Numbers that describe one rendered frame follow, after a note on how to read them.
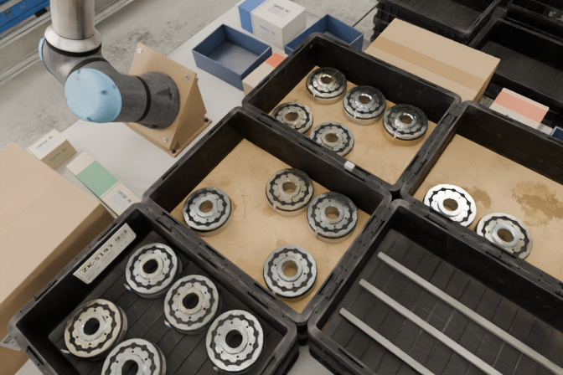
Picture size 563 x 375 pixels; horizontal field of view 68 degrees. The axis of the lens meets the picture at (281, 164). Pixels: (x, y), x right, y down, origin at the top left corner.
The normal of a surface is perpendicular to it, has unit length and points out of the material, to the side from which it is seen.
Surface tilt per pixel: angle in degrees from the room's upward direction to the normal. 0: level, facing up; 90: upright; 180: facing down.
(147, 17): 0
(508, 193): 0
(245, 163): 0
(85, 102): 46
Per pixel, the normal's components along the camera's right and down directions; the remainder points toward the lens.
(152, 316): -0.06, -0.55
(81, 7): 0.60, 0.71
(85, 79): -0.37, 0.18
